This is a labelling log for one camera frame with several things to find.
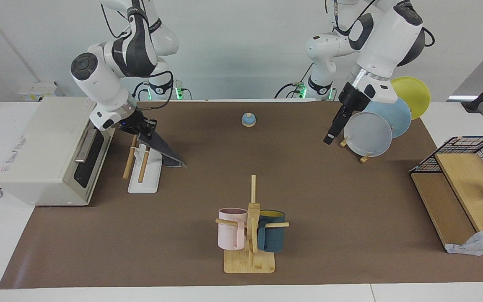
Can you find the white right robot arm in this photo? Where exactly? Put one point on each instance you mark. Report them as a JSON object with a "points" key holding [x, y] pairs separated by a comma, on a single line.
{"points": [[99, 79]]}

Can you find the brown table mat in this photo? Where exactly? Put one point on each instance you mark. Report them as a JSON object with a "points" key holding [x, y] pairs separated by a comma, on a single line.
{"points": [[183, 243]]}

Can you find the wooden plate rack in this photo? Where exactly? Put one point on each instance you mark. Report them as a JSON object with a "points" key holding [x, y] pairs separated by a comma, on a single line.
{"points": [[364, 159]]}

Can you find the purple and grey towel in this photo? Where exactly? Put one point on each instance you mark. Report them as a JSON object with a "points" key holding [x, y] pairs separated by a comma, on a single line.
{"points": [[162, 151]]}

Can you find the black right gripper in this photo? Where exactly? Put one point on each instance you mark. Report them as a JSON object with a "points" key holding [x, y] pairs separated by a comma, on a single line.
{"points": [[134, 125]]}

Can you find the wooden shelf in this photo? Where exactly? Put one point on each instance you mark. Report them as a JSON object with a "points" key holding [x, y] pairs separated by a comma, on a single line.
{"points": [[455, 197]]}

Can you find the pink mug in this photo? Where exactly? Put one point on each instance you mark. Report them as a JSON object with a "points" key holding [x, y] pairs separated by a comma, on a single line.
{"points": [[227, 233]]}

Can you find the grey plate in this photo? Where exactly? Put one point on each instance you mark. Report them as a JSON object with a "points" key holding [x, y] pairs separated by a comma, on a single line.
{"points": [[369, 136]]}

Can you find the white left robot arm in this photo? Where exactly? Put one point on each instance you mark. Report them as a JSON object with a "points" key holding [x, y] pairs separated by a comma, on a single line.
{"points": [[384, 42]]}

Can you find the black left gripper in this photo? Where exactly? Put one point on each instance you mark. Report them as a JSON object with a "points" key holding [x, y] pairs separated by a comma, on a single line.
{"points": [[352, 100]]}

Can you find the white power strip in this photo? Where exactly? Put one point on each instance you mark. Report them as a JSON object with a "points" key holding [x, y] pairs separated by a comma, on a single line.
{"points": [[36, 90]]}

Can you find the blue service bell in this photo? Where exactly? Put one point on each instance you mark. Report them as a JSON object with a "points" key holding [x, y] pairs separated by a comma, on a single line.
{"points": [[248, 121]]}

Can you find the cream toaster oven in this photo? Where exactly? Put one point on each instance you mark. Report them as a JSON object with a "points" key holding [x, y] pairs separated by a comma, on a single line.
{"points": [[44, 147]]}

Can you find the dark teal mug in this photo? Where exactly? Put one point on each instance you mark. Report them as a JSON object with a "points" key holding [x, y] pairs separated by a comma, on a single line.
{"points": [[273, 239]]}

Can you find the yellow plate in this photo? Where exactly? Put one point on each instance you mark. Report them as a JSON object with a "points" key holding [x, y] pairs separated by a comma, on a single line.
{"points": [[415, 94]]}

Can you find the light blue plate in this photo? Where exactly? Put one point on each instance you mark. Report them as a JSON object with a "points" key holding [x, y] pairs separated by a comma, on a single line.
{"points": [[398, 117]]}

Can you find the white towel rack wooden bars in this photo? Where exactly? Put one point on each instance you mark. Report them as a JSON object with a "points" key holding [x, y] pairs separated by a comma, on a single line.
{"points": [[145, 180]]}

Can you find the wooden mug tree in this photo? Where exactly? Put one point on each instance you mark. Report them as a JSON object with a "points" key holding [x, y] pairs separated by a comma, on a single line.
{"points": [[252, 262]]}

